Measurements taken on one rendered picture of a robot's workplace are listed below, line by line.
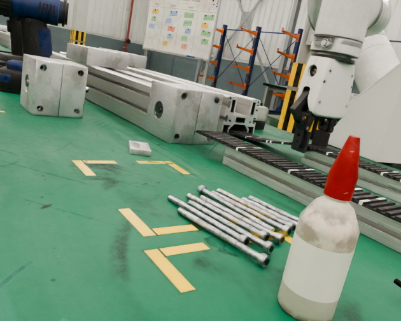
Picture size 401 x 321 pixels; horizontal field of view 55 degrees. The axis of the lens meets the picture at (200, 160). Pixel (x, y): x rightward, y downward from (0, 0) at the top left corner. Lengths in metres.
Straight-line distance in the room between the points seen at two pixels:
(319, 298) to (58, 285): 0.16
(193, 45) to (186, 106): 5.93
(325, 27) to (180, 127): 0.30
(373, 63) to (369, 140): 0.24
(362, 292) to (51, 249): 0.23
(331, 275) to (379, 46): 0.95
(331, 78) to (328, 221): 0.48
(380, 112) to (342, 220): 0.74
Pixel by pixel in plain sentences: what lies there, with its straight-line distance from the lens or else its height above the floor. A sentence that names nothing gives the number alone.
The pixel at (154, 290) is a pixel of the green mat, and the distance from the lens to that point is 0.26.
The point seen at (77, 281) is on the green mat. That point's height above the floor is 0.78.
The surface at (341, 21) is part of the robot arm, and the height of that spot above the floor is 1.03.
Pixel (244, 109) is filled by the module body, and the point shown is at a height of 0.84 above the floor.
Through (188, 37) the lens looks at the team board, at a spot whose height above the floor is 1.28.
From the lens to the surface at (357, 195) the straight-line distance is 0.46.
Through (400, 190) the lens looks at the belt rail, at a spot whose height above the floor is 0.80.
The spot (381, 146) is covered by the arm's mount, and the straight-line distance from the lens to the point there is 0.96.
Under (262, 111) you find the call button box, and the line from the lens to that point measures 1.03.
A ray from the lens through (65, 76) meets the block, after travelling 0.73.
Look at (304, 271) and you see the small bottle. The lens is 0.25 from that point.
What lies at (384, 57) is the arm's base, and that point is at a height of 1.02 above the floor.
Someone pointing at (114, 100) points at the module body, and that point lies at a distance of 0.85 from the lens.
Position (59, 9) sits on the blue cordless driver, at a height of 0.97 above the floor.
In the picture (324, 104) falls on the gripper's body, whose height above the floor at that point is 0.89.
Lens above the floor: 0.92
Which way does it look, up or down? 14 degrees down
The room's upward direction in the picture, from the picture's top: 11 degrees clockwise
